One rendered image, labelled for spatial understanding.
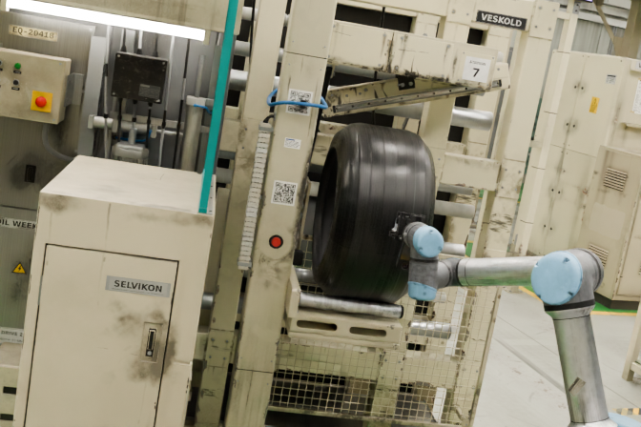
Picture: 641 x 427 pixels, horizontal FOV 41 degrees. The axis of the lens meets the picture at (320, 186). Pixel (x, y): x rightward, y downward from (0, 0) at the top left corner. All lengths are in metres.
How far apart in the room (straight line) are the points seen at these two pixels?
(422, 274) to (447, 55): 1.01
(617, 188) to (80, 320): 5.70
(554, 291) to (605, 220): 5.35
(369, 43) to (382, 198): 0.63
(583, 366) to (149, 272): 1.02
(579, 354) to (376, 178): 0.85
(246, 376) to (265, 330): 0.17
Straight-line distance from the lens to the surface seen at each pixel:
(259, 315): 2.79
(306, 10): 2.64
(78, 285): 2.07
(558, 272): 2.01
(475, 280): 2.30
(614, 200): 7.29
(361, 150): 2.60
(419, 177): 2.59
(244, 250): 2.74
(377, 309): 2.75
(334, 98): 3.07
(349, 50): 2.92
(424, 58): 2.97
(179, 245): 2.03
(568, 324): 2.04
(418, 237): 2.20
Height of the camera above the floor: 1.71
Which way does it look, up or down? 10 degrees down
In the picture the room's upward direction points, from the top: 10 degrees clockwise
